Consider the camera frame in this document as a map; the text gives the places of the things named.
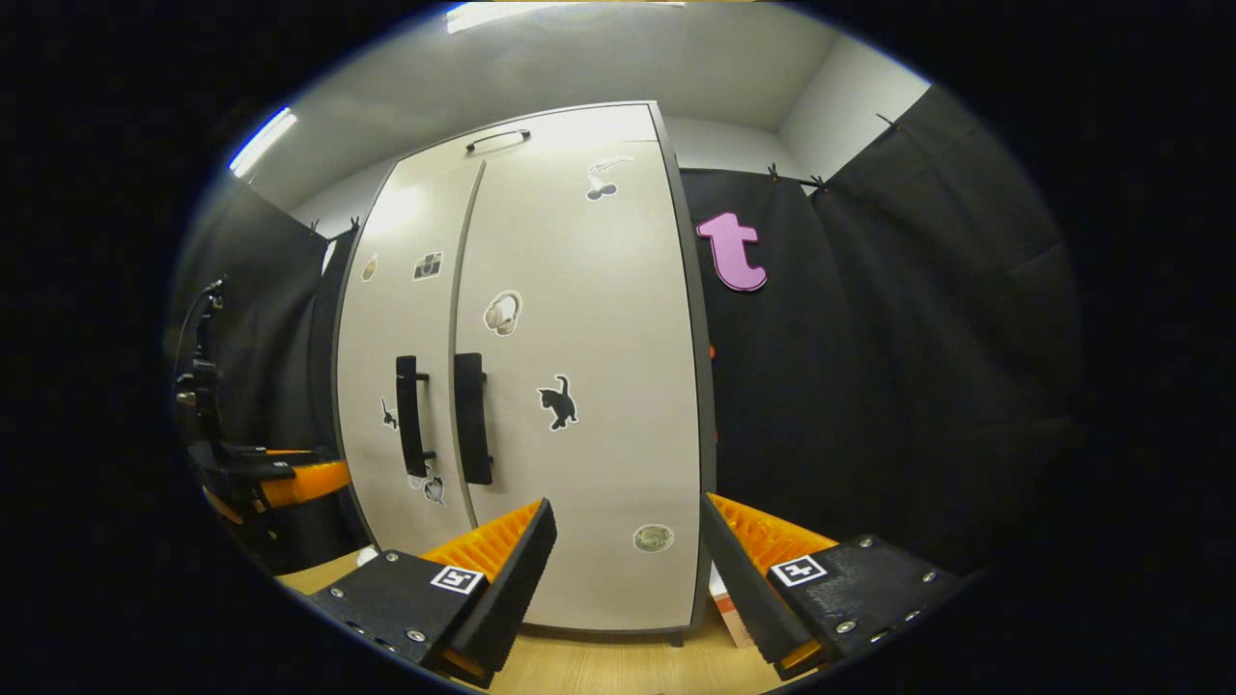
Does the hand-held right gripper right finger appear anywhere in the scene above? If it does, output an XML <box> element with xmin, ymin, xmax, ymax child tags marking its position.
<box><xmin>697</xmin><ymin>492</ymin><xmax>967</xmax><ymax>681</ymax></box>

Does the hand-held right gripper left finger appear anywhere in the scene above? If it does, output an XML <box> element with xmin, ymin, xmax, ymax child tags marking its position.
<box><xmin>307</xmin><ymin>497</ymin><xmax>559</xmax><ymax>688</ymax></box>

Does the white shoe cabinet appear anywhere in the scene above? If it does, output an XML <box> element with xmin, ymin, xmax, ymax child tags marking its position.
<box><xmin>331</xmin><ymin>101</ymin><xmax>717</xmax><ymax>646</ymax></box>

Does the white cabinet door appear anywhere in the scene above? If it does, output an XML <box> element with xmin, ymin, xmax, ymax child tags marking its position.
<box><xmin>452</xmin><ymin>140</ymin><xmax>704</xmax><ymax>633</ymax></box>
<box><xmin>335</xmin><ymin>159</ymin><xmax>484</xmax><ymax>561</ymax></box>

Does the cream cabinet drawer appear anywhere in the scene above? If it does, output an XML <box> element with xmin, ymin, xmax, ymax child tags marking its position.
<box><xmin>401</xmin><ymin>103</ymin><xmax>662</xmax><ymax>167</ymax></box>

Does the orange white box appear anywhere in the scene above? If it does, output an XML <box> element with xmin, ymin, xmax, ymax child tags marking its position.
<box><xmin>710</xmin><ymin>565</ymin><xmax>764</xmax><ymax>650</ymax></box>

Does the black backdrop cloth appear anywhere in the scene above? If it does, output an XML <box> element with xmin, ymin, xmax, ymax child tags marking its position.
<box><xmin>676</xmin><ymin>85</ymin><xmax>1097</xmax><ymax>590</ymax></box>
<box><xmin>172</xmin><ymin>183</ymin><xmax>373</xmax><ymax>575</ymax></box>

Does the ceiling light panel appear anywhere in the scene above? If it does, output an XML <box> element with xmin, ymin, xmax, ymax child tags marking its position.
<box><xmin>230</xmin><ymin>108</ymin><xmax>298</xmax><ymax>178</ymax></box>
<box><xmin>446</xmin><ymin>3</ymin><xmax>580</xmax><ymax>35</ymax></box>

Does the black door handle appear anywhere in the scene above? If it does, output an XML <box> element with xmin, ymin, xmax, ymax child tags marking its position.
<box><xmin>454</xmin><ymin>352</ymin><xmax>494</xmax><ymax>486</ymax></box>
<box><xmin>395</xmin><ymin>355</ymin><xmax>433</xmax><ymax>477</ymax></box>

